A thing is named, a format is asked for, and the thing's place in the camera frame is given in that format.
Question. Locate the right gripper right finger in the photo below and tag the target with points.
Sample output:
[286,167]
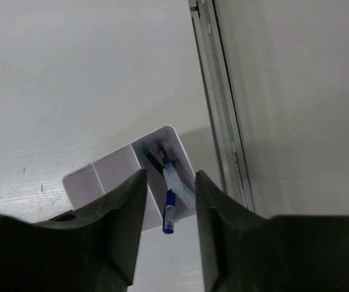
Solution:
[242,251]

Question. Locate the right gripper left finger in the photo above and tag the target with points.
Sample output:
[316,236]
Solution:
[93,248]

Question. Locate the blue pen with grip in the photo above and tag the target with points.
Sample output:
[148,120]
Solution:
[169,213]

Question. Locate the blue pen clear cap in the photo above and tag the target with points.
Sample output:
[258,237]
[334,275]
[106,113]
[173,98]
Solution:
[174,182]

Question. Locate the dark blue pen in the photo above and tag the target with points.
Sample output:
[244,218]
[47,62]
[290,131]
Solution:
[154,162]

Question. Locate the side aluminium frame rail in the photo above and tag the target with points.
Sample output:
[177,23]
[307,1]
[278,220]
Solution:
[223,117]

